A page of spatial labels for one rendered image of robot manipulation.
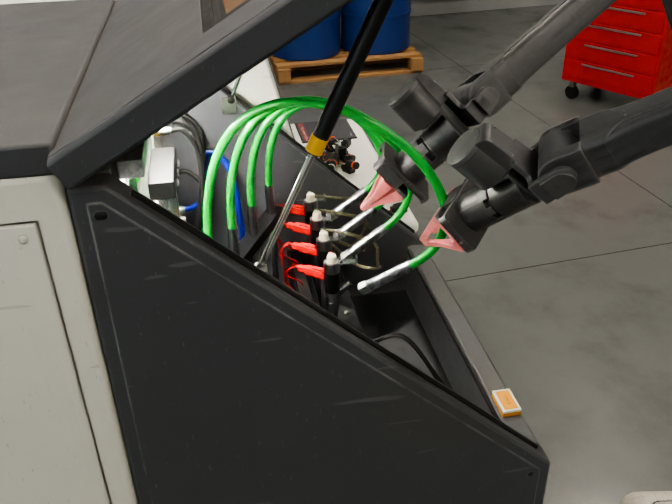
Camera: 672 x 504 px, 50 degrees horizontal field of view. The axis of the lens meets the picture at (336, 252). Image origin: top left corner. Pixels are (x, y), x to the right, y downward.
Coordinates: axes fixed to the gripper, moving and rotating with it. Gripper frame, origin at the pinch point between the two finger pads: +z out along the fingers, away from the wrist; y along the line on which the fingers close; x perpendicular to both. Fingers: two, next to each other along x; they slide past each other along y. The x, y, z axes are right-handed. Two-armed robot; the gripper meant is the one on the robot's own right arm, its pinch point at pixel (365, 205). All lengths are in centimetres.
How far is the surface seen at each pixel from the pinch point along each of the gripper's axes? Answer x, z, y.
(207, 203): 7.3, 14.7, 19.4
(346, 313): -2.7, 19.3, -14.4
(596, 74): -402, -28, -171
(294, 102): 9.2, -7.7, 21.1
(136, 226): 42, 2, 28
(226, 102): -24.5, 13.7, 25.4
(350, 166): -64, 21, -11
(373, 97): -419, 99, -79
